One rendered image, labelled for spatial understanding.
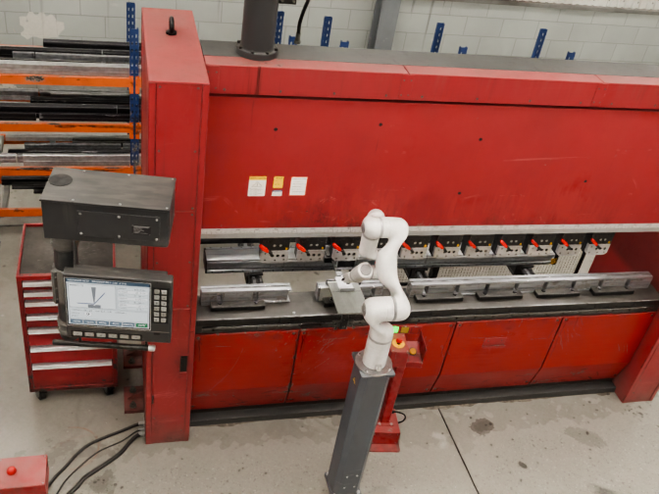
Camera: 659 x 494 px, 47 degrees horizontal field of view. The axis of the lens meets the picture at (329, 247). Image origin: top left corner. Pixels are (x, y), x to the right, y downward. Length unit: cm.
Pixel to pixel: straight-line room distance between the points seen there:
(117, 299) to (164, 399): 119
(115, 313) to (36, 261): 109
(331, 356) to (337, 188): 112
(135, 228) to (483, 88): 181
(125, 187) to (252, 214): 91
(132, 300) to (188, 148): 70
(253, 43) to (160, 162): 68
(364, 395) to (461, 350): 110
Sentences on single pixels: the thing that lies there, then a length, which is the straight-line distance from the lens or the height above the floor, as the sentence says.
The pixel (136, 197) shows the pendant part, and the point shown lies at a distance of 312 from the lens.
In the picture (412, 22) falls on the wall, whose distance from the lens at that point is 857.
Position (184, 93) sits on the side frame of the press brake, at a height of 225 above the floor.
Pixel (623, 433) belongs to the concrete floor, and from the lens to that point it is 558.
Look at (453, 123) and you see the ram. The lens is 390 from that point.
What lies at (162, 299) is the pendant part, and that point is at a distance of 330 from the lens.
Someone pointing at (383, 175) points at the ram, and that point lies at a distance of 393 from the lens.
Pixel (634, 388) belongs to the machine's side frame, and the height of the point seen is 15.
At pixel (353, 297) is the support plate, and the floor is 100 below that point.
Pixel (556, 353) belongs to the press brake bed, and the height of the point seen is 44.
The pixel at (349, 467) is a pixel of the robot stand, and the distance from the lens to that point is 434.
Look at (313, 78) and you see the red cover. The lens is 354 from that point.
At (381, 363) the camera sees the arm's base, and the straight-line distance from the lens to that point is 380.
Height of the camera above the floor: 366
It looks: 36 degrees down
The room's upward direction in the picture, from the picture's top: 10 degrees clockwise
